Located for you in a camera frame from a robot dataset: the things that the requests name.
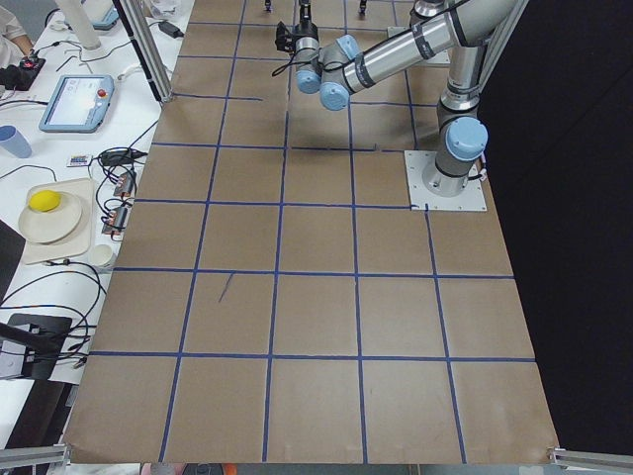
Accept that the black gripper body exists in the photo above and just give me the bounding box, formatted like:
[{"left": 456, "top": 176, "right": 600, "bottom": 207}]
[{"left": 275, "top": 16, "right": 318, "bottom": 54}]

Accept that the black camera stand base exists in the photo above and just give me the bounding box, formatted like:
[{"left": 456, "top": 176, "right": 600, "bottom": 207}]
[{"left": 1, "top": 313, "right": 72, "bottom": 380}]

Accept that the blue cup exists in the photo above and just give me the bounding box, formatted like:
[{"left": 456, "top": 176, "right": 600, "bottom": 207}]
[{"left": 0, "top": 125, "right": 32, "bottom": 158}]

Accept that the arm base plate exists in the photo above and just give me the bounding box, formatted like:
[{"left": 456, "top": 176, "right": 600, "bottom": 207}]
[{"left": 405, "top": 150, "right": 488, "bottom": 213}]

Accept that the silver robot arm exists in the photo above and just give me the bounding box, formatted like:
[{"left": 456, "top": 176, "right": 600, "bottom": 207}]
[{"left": 275, "top": 0, "right": 525, "bottom": 198}]

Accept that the teach pendant tablet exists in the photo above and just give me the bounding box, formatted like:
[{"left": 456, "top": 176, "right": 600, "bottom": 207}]
[{"left": 39, "top": 74, "right": 115, "bottom": 134}]

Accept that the beige plate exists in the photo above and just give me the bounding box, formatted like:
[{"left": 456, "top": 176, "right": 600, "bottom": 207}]
[{"left": 18, "top": 192, "right": 83, "bottom": 243}]

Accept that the white paper roll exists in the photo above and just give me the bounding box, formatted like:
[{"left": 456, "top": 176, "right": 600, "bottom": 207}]
[{"left": 55, "top": 0, "right": 101, "bottom": 50}]

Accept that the usb hub board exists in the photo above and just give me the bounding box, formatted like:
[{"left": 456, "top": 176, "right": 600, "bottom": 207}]
[
  {"left": 101, "top": 205, "right": 130, "bottom": 237},
  {"left": 113, "top": 170, "right": 136, "bottom": 198}
]

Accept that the white paper cup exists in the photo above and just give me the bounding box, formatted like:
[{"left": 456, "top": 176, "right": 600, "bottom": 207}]
[{"left": 88, "top": 244, "right": 117, "bottom": 272}]

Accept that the black power adapter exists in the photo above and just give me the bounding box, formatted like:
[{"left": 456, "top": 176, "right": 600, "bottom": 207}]
[{"left": 157, "top": 20, "right": 184, "bottom": 39}]

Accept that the aluminium frame post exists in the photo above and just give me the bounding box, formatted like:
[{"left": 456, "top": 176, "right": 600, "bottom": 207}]
[{"left": 113, "top": 0, "right": 172, "bottom": 104}]

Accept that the yellow lemon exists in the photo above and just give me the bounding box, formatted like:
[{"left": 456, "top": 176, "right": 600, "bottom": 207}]
[{"left": 28, "top": 189, "right": 61, "bottom": 213}]

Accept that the beige tray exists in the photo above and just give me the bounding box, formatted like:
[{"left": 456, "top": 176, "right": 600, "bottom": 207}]
[{"left": 18, "top": 178, "right": 95, "bottom": 265}]

